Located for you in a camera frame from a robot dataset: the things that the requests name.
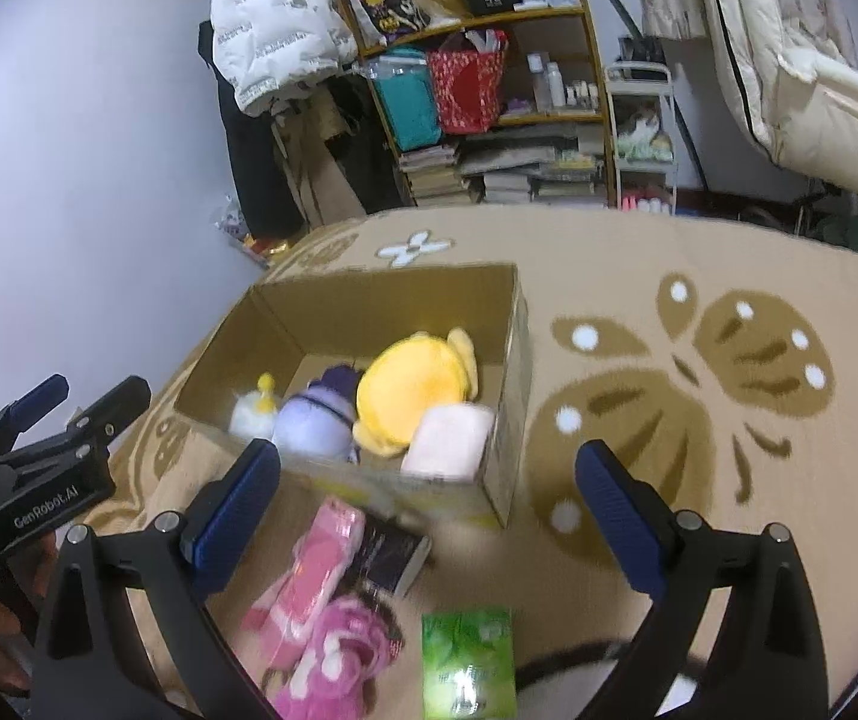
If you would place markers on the white puffer jacket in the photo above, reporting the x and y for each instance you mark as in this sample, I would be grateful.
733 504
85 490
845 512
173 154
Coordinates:
271 22

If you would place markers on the magenta plush toy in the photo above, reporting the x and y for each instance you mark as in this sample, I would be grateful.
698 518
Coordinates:
346 645

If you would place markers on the white trolley cart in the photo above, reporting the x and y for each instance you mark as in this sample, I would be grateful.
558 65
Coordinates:
643 142

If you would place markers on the wooden shelf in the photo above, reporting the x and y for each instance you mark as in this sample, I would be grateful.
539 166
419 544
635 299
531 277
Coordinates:
594 37

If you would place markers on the stack of books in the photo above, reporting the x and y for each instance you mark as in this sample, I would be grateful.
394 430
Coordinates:
519 172

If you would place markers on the red gift bag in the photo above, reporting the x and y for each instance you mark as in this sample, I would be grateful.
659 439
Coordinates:
466 86

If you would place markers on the dark book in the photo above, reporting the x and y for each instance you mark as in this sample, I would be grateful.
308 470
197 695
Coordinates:
391 555

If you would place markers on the cardboard box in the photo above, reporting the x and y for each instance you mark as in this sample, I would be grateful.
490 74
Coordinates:
508 420

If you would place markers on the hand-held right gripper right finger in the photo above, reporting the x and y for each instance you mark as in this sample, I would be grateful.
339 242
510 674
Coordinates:
615 511

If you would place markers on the purple plush toy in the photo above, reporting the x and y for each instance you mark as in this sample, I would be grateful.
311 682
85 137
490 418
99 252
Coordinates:
310 421

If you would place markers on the green tissue pack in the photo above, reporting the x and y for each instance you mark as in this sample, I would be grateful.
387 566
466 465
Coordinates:
466 660

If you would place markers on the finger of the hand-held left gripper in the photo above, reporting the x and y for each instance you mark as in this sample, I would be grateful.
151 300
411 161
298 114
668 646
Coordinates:
114 406
39 397

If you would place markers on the white plush toy yellow tip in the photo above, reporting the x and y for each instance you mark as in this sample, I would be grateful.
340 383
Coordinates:
250 416

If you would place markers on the light pink plush toy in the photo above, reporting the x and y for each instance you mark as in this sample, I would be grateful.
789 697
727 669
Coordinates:
309 570

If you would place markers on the cream padded coat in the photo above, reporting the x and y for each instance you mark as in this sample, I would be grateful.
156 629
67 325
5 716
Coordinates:
789 52

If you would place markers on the group of white bottles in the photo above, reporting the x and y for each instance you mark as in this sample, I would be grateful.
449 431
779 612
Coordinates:
560 86

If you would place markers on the brown paper bag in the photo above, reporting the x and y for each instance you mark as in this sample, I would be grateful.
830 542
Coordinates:
324 180

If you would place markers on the black hanging garment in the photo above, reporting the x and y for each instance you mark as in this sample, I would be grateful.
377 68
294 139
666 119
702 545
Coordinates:
253 165

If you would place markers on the teal storage bag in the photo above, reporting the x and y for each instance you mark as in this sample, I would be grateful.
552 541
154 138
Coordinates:
406 109

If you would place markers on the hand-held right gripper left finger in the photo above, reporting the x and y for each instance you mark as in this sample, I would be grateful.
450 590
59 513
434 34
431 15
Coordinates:
238 510

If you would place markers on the dark printed bag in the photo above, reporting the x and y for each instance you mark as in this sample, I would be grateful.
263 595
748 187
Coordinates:
376 4

